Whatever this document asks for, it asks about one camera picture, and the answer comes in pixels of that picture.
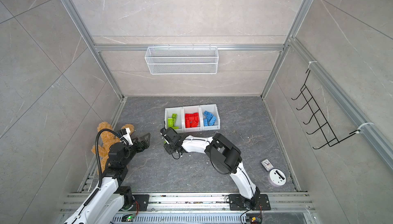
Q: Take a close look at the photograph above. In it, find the black wire hook rack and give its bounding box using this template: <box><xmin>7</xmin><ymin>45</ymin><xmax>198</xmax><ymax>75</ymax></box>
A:
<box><xmin>291</xmin><ymin>69</ymin><xmax>361</xmax><ymax>150</ymax></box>

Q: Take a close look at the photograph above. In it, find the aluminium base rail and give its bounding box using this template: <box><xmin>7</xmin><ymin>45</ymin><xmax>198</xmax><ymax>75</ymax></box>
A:
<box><xmin>109</xmin><ymin>192</ymin><xmax>320</xmax><ymax>224</ymax></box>

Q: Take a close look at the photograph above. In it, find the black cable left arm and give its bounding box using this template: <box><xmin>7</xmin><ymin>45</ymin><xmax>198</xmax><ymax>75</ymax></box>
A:
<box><xmin>95</xmin><ymin>128</ymin><xmax>122</xmax><ymax>175</ymax></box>

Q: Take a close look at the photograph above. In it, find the red lego brick front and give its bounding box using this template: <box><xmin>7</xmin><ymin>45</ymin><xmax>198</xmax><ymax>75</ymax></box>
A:
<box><xmin>189</xmin><ymin>118</ymin><xmax>199</xmax><ymax>128</ymax></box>

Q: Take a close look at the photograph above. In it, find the red lego brick long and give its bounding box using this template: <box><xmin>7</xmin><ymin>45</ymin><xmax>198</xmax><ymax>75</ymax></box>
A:
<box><xmin>185</xmin><ymin>112</ymin><xmax>199</xmax><ymax>119</ymax></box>

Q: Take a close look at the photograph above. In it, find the white left storage bin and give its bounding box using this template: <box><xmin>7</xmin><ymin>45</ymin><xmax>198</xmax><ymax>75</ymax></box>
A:
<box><xmin>164</xmin><ymin>107</ymin><xmax>184</xmax><ymax>133</ymax></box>

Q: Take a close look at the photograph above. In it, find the white middle storage bin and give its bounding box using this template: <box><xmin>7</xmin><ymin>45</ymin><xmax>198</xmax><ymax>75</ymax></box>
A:
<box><xmin>182</xmin><ymin>106</ymin><xmax>203</xmax><ymax>133</ymax></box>

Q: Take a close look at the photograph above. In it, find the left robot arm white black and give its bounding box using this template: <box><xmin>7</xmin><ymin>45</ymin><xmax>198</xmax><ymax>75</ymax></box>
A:
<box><xmin>64</xmin><ymin>129</ymin><xmax>150</xmax><ymax>224</ymax></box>

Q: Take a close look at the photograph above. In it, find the brown teddy bear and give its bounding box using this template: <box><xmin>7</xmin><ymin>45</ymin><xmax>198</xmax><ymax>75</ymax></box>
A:
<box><xmin>92</xmin><ymin>122</ymin><xmax>135</xmax><ymax>173</ymax></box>

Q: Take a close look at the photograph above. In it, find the white storage bin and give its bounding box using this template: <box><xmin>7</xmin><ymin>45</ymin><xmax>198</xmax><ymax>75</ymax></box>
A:
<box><xmin>199</xmin><ymin>104</ymin><xmax>221</xmax><ymax>131</ymax></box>
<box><xmin>182</xmin><ymin>106</ymin><xmax>203</xmax><ymax>133</ymax></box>
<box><xmin>164</xmin><ymin>107</ymin><xmax>184</xmax><ymax>133</ymax></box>

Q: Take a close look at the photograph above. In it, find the blue lego brick studs up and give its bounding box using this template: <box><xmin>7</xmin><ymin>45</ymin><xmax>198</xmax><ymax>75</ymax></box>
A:
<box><xmin>203</xmin><ymin>111</ymin><xmax>213</xmax><ymax>121</ymax></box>

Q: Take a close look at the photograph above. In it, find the white right storage bin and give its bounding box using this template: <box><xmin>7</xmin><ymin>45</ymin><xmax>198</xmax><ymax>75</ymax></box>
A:
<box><xmin>199</xmin><ymin>104</ymin><xmax>221</xmax><ymax>131</ymax></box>

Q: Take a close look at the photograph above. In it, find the white wire mesh basket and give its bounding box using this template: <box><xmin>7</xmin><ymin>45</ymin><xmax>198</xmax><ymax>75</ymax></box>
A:
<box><xmin>145</xmin><ymin>46</ymin><xmax>219</xmax><ymax>75</ymax></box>

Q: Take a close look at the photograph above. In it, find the red lego brick square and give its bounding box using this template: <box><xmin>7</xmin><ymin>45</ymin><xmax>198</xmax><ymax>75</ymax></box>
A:
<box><xmin>185</xmin><ymin>117</ymin><xmax>191</xmax><ymax>128</ymax></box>

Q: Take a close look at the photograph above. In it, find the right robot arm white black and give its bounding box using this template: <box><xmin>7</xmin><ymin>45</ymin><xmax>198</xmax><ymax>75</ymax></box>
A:
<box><xmin>160</xmin><ymin>128</ymin><xmax>260</xmax><ymax>209</ymax></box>

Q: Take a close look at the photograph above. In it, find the white tape roll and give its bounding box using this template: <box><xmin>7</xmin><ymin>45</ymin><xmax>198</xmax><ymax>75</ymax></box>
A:
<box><xmin>268</xmin><ymin>168</ymin><xmax>287</xmax><ymax>187</ymax></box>

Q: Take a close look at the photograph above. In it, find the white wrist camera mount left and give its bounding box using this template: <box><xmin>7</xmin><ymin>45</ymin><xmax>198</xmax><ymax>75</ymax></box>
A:
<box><xmin>120</xmin><ymin>128</ymin><xmax>133</xmax><ymax>146</ymax></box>

